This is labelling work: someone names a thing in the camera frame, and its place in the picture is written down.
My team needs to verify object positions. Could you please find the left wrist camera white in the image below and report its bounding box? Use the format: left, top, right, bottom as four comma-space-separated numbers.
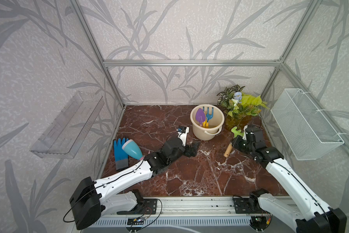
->
177, 126, 190, 147

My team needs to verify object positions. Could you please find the potted artificial plant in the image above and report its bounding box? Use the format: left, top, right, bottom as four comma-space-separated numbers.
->
217, 84, 268, 130

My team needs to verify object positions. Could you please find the green rake wooden handle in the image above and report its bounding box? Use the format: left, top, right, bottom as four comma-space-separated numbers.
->
224, 126, 244, 158

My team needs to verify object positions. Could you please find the purple trowel pink handle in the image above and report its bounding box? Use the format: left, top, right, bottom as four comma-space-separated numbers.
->
195, 108, 207, 127

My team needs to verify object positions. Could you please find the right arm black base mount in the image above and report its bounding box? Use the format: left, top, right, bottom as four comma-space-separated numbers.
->
232, 188, 269, 214

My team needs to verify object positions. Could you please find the white wire mesh basket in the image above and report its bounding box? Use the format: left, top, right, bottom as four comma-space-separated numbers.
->
271, 88, 344, 161

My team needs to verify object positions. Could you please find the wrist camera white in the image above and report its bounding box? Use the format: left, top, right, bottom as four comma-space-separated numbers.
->
243, 125, 248, 140
177, 126, 190, 147

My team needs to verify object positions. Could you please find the clear plastic wall shelf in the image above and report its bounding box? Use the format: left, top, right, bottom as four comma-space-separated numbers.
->
30, 91, 105, 159

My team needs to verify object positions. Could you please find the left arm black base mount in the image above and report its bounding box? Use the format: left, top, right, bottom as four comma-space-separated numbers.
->
116, 189, 158, 215

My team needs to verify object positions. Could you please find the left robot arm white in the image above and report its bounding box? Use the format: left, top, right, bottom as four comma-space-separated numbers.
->
69, 137, 200, 230

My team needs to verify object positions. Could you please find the teal white spray bottle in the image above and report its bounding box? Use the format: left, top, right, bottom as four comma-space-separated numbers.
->
122, 139, 144, 160

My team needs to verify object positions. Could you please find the cream plastic bucket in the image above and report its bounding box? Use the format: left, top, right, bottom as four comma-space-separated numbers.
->
190, 104, 225, 141

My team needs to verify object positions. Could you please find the blue rake yellow handle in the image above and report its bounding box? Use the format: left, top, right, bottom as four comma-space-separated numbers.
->
203, 107, 214, 122

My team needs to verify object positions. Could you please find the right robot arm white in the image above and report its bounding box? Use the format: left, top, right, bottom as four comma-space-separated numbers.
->
224, 125, 347, 233

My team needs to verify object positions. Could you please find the aluminium cage frame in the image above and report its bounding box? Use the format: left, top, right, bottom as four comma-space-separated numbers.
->
69, 0, 349, 167

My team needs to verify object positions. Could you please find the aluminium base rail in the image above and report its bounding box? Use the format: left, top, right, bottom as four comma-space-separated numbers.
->
82, 196, 297, 233

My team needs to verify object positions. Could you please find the blue gardening glove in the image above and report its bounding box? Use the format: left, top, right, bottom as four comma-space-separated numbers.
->
113, 138, 129, 172

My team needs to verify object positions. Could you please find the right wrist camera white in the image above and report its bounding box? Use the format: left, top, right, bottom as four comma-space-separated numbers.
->
243, 125, 248, 140

